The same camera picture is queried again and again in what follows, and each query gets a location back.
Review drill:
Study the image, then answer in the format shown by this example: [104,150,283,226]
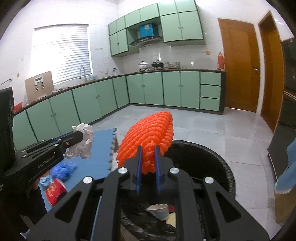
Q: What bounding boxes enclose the white tissue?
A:
[65,123,94,159]

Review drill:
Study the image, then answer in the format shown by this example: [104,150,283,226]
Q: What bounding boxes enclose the blue plastic bag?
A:
[50,162,77,181]

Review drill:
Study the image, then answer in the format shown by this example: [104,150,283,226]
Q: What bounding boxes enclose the yellow sponge block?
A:
[166,212,176,228]

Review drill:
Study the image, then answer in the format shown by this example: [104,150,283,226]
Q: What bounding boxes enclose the red paper bowl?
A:
[45,178,67,206]

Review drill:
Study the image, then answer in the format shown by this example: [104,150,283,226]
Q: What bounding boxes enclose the blue white drink carton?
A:
[39,174,53,190]

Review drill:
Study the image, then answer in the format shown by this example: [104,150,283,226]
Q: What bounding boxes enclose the green lower kitchen cabinets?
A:
[13,69,226,150]

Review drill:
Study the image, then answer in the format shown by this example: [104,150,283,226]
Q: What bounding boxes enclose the black-lined trash bin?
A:
[121,140,236,240]

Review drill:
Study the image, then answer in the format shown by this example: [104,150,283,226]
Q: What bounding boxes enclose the kitchen faucet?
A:
[79,66,87,82]

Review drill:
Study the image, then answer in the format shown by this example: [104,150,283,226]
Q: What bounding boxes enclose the cardboard box with dispenser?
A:
[25,71,54,103]

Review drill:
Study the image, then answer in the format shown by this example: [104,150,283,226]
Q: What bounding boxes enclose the red plastic basin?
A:
[14,102,23,113]

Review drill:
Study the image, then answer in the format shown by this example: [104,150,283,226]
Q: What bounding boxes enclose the blue white cloth pile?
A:
[275,140,296,194]

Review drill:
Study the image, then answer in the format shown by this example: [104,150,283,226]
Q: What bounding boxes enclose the window blinds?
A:
[34,24,92,84]

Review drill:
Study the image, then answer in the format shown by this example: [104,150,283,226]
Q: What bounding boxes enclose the black glass cabinet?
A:
[267,38,295,178]

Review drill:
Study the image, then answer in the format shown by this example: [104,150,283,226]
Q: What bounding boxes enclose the white cooking pot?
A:
[138,61,149,72]

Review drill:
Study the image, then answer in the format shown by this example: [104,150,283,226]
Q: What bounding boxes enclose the black wok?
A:
[152,60,164,70]

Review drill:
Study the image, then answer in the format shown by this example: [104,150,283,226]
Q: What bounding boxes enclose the range hood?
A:
[130,36,164,48]

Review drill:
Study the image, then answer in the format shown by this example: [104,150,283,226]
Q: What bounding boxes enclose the blue box above hood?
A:
[139,23,159,38]

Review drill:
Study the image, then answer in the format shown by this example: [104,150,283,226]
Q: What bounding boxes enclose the red thermos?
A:
[217,52,225,70]

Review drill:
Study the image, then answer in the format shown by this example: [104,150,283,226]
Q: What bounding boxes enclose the wooden door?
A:
[218,19,260,112]
[258,11,285,131]

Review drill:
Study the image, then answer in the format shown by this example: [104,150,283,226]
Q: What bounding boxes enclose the green upper wall cabinets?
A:
[108,1,205,57]

